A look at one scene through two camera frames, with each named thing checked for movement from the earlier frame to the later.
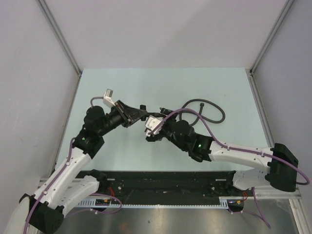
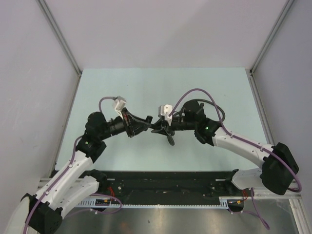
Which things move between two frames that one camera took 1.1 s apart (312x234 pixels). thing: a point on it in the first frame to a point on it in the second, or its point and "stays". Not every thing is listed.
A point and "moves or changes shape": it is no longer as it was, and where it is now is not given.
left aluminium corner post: [48, 14] stays
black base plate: [168, 185] stays
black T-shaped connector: [144, 107] moves or changes shape
